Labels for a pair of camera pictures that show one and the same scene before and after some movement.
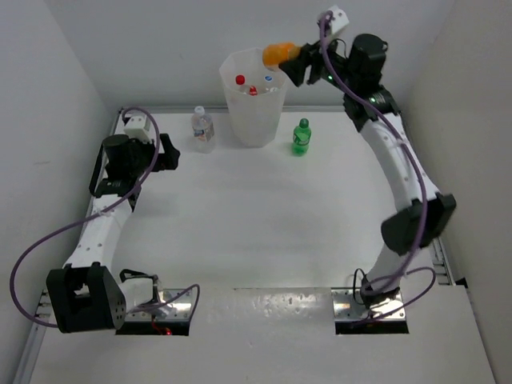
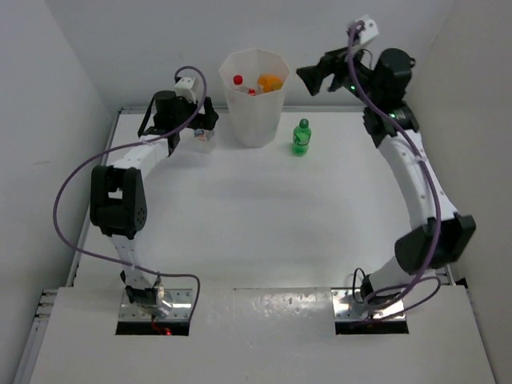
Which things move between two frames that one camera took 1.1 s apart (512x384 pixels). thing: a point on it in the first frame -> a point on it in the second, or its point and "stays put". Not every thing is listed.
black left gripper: (166, 161) -> (204, 121)
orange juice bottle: (274, 54) -> (269, 82)
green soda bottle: (302, 135) stays put
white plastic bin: (255, 95) stays put
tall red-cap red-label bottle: (240, 79) stays put
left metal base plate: (174, 305) stays put
